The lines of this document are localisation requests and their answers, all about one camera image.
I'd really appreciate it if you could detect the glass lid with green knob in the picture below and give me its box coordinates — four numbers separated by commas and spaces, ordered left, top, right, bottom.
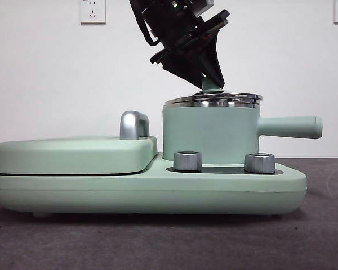
164, 77, 263, 104

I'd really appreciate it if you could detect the silver control knob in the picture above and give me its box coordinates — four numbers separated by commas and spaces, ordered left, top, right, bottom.
173, 151, 203, 172
244, 152, 276, 174

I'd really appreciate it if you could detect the black control panel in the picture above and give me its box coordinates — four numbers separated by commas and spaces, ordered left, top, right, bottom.
166, 165, 284, 175

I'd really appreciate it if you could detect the mint green appliance base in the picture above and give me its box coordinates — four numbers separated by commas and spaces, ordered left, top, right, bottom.
0, 153, 308, 219

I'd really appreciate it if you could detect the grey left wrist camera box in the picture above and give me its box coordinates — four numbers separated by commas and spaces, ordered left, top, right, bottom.
190, 0, 214, 16

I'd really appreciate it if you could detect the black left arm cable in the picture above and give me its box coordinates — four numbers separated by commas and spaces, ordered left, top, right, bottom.
129, 0, 159, 46

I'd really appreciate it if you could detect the mint green pot with handle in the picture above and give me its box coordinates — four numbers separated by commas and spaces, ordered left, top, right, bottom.
161, 100, 324, 165

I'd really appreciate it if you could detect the silver griddle cover handle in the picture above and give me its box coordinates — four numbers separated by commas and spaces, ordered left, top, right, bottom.
119, 110, 150, 141

